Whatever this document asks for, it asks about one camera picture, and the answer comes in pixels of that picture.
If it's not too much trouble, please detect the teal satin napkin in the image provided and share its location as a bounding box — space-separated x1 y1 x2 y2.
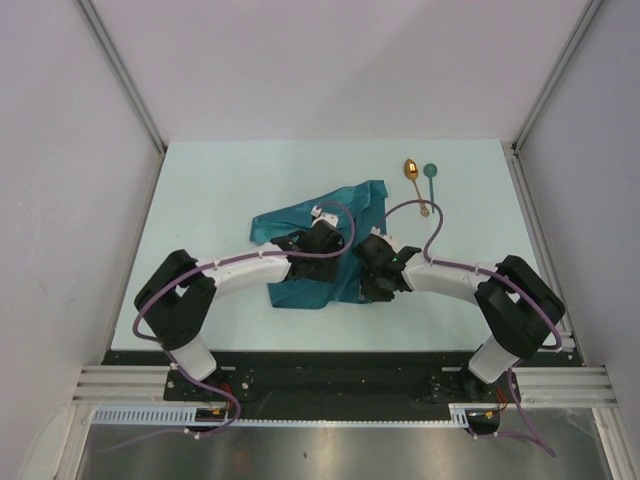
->
249 180 388 310

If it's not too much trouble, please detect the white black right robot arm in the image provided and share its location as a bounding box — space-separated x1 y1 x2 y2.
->
353 229 566 401

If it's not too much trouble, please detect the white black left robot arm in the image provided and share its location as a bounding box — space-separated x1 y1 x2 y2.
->
132 213 356 400

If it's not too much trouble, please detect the gold metal spoon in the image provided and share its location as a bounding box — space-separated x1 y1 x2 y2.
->
403 158 430 217

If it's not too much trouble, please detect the teal plastic spoon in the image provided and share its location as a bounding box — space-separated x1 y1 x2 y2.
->
423 163 438 204

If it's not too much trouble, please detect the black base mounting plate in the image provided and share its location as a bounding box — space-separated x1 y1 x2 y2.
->
101 349 584 434

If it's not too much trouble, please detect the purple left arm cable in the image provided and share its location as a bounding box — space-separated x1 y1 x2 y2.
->
99 201 357 454

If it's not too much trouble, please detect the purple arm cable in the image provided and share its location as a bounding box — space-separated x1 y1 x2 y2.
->
99 201 357 454
380 198 564 459

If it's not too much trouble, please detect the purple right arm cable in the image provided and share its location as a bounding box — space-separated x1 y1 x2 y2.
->
380 198 564 459

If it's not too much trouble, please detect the right aluminium side rail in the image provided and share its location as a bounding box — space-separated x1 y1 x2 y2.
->
501 142 580 354

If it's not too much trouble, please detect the left aluminium corner post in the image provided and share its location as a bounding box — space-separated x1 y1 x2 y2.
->
74 0 168 154

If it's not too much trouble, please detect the aluminium corner post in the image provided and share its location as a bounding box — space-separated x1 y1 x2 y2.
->
511 0 607 152
74 0 168 154

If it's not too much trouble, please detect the white slotted cable duct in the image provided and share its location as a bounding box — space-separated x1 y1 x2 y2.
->
92 406 469 429

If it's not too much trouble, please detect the aluminium front frame rail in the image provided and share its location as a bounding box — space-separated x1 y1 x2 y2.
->
74 366 617 408

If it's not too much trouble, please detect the right aluminium corner post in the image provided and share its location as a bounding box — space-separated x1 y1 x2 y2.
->
511 0 607 152

